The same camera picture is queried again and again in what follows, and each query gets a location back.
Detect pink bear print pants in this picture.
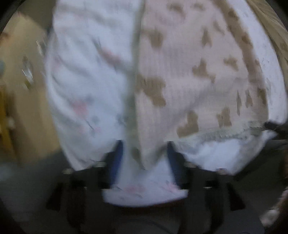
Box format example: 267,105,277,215
135,1,268,168

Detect cream yellow quilt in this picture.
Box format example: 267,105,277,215
247,0,287,82

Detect white floral bed sheet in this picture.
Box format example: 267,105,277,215
45,1,287,207

